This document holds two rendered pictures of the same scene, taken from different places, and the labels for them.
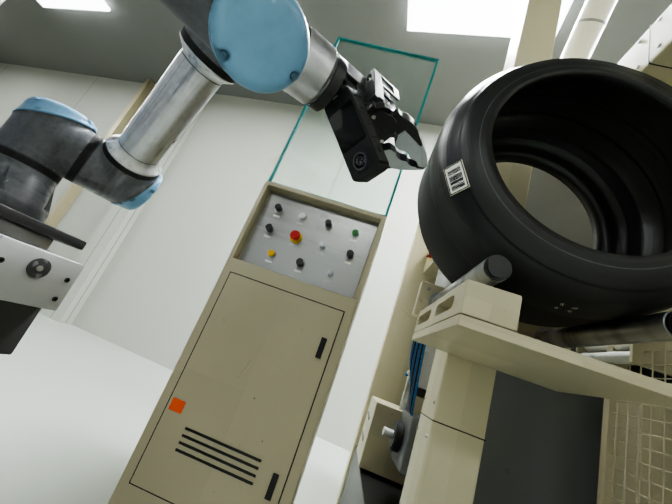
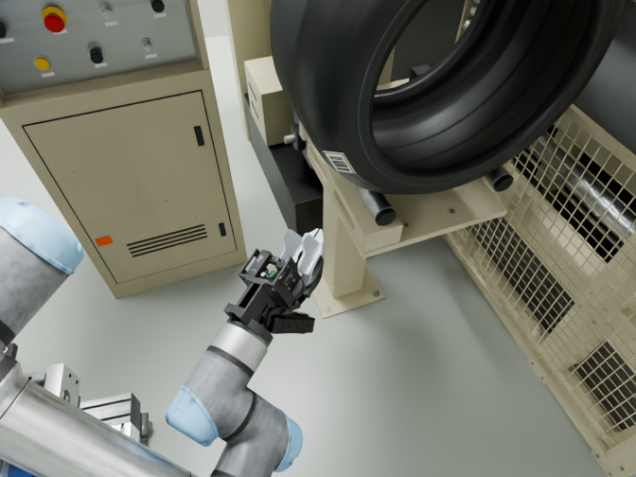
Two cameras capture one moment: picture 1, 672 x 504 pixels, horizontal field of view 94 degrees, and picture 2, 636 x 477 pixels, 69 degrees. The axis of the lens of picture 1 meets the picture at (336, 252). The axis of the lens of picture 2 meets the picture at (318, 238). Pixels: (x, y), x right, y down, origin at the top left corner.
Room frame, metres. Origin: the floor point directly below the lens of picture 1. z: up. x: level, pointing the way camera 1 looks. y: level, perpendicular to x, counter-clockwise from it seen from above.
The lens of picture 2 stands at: (-0.01, 0.16, 1.59)
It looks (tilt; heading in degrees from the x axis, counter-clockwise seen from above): 51 degrees down; 331
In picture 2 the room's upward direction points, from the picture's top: straight up
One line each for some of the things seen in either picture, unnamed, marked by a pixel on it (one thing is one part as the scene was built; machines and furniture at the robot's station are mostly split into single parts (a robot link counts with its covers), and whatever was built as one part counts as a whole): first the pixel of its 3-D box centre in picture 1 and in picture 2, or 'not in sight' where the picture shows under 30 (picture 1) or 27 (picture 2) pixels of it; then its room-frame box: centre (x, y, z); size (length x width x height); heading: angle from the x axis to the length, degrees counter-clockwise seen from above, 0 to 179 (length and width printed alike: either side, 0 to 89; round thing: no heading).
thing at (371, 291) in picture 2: not in sight; (342, 280); (0.88, -0.44, 0.01); 0.27 x 0.27 x 0.02; 82
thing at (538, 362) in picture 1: (519, 359); (401, 181); (0.62, -0.42, 0.80); 0.37 x 0.36 x 0.02; 82
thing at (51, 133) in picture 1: (52, 138); not in sight; (0.61, 0.63, 0.88); 0.13 x 0.12 x 0.14; 130
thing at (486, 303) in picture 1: (454, 318); (349, 184); (0.64, -0.29, 0.84); 0.36 x 0.09 x 0.06; 172
